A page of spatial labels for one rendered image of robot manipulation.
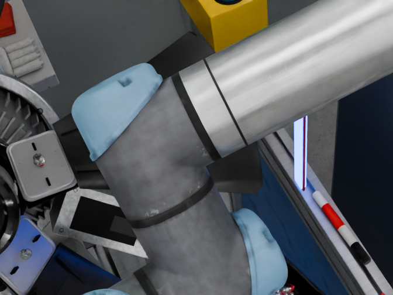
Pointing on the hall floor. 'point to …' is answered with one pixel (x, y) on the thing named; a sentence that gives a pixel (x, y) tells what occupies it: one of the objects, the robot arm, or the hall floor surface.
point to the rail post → (234, 201)
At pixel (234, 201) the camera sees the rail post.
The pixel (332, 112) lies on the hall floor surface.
